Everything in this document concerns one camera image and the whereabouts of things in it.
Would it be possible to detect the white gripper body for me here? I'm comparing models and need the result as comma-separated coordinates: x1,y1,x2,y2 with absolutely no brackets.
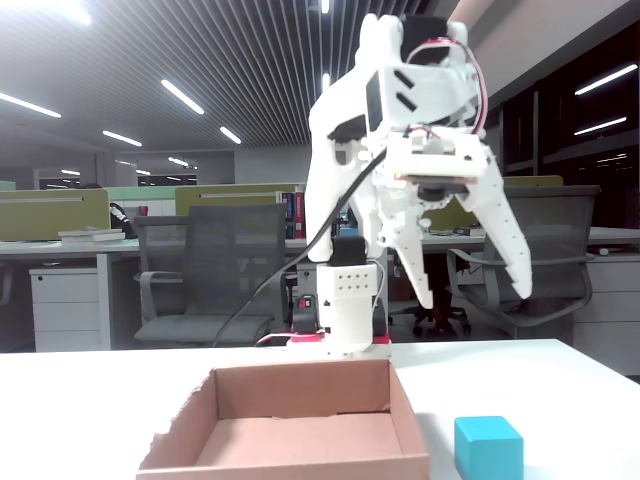
357,127,489,247

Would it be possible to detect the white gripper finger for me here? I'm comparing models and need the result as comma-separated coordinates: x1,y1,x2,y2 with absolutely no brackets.
453,157,534,301
382,212,436,309

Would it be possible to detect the blue cube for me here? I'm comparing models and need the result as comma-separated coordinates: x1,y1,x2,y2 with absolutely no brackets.
453,415,525,480

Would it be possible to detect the brown cardboard box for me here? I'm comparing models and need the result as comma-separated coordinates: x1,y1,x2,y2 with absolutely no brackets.
135,357,432,480

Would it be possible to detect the grey mesh office chair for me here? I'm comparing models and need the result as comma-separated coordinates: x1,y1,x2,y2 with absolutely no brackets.
447,183,601,341
133,202,301,349

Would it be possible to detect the olive green desk partition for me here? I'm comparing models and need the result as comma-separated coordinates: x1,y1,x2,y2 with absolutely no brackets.
424,174,564,232
174,183,306,217
0,188,110,242

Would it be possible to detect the black office chair base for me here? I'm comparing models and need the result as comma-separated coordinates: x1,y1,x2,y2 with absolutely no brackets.
389,259,471,336

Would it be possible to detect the red upright book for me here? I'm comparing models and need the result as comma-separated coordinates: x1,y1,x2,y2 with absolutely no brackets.
294,185,307,239

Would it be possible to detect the blue upright book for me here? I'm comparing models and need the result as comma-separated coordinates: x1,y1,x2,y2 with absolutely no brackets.
283,192,297,239

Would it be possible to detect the white office desk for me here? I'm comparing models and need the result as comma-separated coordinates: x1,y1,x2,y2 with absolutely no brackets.
0,238,309,351
419,227,640,254

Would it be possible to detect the white drawer cabinet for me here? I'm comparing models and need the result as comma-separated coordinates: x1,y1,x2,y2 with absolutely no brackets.
28,267,101,354
572,254,640,376

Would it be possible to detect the pale green desk partition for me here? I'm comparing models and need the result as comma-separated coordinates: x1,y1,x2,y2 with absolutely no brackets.
104,185,179,217

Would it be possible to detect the seated person dark jacket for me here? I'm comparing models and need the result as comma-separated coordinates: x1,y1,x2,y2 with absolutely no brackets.
82,182,139,240

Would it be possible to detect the stack of books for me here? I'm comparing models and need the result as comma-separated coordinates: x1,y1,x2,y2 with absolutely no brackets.
57,226,126,245

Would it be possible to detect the black camera cable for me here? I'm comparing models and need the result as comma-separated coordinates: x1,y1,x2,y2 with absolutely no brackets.
212,147,389,349

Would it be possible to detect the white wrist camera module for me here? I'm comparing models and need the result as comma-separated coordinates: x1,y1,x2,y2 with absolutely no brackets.
387,130,494,191

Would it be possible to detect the white red robot base mount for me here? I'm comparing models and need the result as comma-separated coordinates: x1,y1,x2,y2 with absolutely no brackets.
287,333,392,359

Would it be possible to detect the red white black servo cable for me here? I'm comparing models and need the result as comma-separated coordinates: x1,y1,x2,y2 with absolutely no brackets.
405,38,490,139

